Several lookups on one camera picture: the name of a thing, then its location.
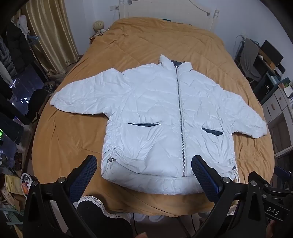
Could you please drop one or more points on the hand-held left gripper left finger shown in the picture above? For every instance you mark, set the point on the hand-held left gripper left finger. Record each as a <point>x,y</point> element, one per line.
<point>85,175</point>

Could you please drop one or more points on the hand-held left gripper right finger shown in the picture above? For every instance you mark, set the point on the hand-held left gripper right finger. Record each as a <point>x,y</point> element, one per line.
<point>204,179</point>

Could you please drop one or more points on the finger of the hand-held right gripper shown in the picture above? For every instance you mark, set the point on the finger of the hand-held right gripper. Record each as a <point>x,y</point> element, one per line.
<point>283,173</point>

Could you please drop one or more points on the white puffer jacket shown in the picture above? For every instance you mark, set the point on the white puffer jacket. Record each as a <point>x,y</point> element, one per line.
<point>148,103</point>

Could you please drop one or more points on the person's right hand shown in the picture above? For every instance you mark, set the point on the person's right hand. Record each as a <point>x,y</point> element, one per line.
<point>272,229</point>

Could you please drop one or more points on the white lace bed skirt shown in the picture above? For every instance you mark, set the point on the white lace bed skirt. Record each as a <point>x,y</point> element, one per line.
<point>100,204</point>

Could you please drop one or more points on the round printed plate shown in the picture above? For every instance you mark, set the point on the round printed plate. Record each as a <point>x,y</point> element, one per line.
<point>26,181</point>

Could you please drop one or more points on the white slippers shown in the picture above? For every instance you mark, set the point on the white slippers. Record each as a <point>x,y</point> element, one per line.
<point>150,217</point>

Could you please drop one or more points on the chair with grey cloth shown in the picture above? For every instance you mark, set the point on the chair with grey cloth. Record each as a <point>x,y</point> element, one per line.
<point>250,59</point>

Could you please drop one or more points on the black monitor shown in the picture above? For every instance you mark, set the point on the black monitor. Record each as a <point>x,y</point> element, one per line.
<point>272,52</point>

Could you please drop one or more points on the dark hanging coats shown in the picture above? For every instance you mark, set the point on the dark hanging coats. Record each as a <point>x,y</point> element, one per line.
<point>12,52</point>

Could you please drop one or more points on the gold curtain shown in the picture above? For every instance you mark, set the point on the gold curtain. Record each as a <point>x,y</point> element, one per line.
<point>50,34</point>

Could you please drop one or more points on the orange quilted bed cover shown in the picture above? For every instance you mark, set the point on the orange quilted bed cover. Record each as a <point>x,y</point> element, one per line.
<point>148,41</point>

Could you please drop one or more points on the round beige stuffed toy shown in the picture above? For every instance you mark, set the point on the round beige stuffed toy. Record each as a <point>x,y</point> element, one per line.
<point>98,24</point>

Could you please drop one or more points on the white hanging cloth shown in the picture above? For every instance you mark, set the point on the white hanging cloth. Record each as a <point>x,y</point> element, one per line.
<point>23,24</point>

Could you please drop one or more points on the white bed headboard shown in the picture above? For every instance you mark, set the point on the white bed headboard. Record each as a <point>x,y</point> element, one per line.
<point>164,9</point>

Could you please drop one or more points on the white wall socket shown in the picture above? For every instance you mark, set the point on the white wall socket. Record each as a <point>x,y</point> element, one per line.
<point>112,8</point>

